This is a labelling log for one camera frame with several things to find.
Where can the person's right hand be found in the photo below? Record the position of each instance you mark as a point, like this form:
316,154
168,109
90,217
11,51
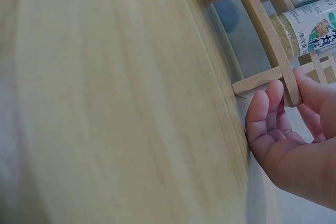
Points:
294,166

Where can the wooden spice rack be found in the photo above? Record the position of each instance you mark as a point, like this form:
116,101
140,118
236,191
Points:
262,19

